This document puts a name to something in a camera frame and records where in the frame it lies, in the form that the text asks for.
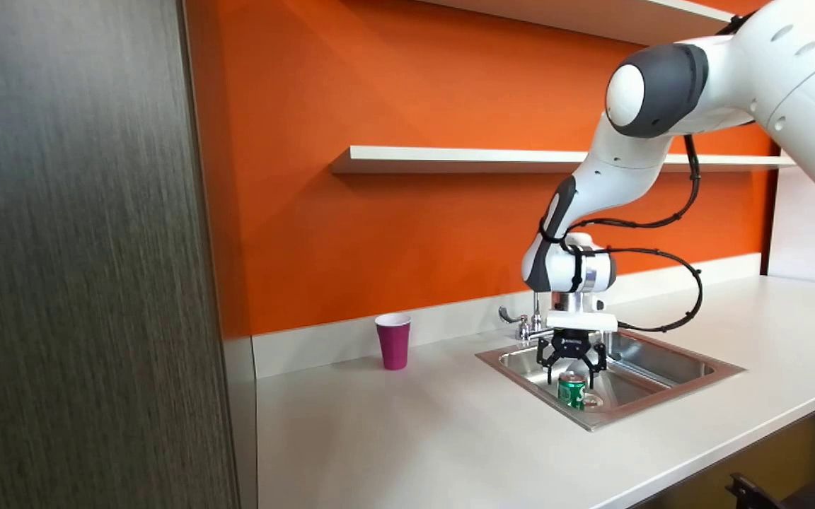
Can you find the chrome faucet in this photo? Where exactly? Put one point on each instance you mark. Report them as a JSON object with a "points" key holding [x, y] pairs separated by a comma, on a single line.
{"points": [[531, 322]]}

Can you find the stainless steel sink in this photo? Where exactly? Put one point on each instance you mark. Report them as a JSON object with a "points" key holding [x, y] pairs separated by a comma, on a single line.
{"points": [[640, 373]]}

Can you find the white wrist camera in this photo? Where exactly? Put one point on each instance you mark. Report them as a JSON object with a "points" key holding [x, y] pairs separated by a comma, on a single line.
{"points": [[578, 321]]}

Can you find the green soda can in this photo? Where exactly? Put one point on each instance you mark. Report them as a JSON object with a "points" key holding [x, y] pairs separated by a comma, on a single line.
{"points": [[574, 391]]}

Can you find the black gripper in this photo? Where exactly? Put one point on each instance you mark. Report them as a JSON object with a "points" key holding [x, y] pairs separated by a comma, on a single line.
{"points": [[571, 342]]}

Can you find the white wall shelf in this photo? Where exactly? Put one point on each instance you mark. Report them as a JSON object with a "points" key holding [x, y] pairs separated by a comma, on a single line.
{"points": [[377, 158]]}

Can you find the purple plastic cup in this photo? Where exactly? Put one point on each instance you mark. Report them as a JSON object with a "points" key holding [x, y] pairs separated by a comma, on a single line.
{"points": [[395, 340]]}

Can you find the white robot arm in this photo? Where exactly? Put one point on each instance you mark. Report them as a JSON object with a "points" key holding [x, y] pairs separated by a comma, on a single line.
{"points": [[756, 70]]}

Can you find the upper wall shelf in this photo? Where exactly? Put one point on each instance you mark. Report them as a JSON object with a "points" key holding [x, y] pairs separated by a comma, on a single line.
{"points": [[623, 21]]}

